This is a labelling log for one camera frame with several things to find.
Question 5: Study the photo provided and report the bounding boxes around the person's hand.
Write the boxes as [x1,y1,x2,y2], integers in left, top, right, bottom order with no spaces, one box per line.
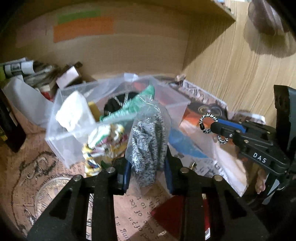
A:
[255,169,267,194]

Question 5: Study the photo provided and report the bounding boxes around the grey knit cloth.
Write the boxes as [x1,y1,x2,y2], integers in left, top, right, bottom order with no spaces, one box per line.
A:
[125,96,171,195]

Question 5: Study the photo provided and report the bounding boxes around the green sticky note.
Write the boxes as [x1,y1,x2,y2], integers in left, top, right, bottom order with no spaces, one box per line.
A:
[57,8,101,25]

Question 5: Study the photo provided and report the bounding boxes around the pink sticky note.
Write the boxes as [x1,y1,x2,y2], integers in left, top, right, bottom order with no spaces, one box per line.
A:
[16,16,47,48]

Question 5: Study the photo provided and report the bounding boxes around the small white cardboard box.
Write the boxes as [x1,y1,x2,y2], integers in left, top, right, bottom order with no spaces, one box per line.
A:
[56,66,82,89]

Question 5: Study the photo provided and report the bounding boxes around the stack of newspapers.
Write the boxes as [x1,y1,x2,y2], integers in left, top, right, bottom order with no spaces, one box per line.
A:
[1,57,61,88]

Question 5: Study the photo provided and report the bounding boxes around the orange sticky note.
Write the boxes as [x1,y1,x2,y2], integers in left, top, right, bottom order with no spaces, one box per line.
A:
[53,16,114,43]

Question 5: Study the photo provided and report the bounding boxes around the green knit cloth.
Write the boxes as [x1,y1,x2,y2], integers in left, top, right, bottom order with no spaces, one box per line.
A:
[100,85,155,121]

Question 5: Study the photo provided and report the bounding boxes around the colourful floral scrunchie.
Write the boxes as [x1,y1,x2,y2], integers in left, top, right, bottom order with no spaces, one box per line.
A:
[82,123,128,177]

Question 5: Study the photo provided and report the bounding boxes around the white plastic bag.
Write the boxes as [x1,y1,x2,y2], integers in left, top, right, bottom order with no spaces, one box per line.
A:
[3,76,53,128]

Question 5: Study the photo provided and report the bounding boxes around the black white hair tie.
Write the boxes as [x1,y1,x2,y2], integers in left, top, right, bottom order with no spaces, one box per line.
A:
[199,113,229,145]

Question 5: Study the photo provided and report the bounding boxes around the white cloth mask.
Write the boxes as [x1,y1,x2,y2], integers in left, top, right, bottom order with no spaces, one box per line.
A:
[55,90,96,132]

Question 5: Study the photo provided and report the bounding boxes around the clear plastic storage box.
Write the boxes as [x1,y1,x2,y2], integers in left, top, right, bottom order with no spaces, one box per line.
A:
[45,74,190,168]

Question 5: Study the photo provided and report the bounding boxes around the red cloth piece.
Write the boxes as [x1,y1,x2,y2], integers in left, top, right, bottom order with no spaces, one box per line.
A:
[151,193,211,240]

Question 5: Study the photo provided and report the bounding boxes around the pink striped curtain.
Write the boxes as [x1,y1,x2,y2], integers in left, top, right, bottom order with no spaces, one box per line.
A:
[248,0,290,36]

